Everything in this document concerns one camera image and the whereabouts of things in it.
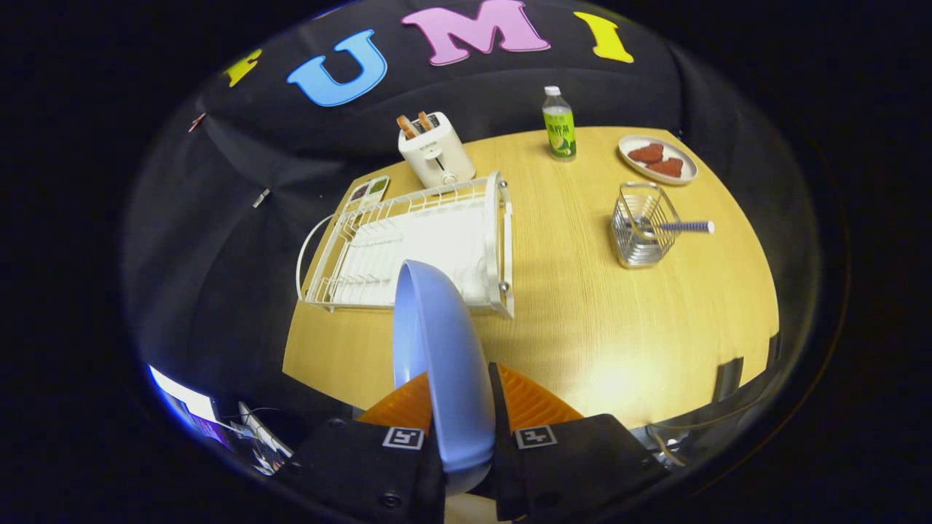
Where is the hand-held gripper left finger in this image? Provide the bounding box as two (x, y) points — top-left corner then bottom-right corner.
(280, 371), (446, 524)

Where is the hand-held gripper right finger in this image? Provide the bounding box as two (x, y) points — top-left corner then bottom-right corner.
(486, 362), (671, 523)

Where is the blue plate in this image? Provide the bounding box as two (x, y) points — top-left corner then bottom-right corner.
(392, 259), (497, 496)

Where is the metal wire basket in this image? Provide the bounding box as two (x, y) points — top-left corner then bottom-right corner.
(612, 182), (682, 269)

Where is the white wire dish rack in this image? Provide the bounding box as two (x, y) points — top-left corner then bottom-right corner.
(302, 171), (515, 319)

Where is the striped handle spoon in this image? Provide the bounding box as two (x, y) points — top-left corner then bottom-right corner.
(630, 218), (716, 237)

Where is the white plate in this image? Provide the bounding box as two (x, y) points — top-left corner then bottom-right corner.
(618, 135), (698, 186)

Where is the white edged flat device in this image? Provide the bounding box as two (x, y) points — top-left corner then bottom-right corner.
(237, 402), (296, 461)

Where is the computer monitor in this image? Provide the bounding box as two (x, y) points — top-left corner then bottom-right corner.
(149, 364), (235, 452)

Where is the black backdrop cloth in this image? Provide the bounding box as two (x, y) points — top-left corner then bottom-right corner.
(124, 0), (824, 412)

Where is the small white compartment tray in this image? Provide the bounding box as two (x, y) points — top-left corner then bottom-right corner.
(344, 175), (391, 212)

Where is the white toaster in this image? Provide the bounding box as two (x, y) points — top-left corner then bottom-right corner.
(398, 111), (477, 188)

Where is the green label drink bottle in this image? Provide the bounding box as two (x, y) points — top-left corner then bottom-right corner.
(542, 86), (577, 162)

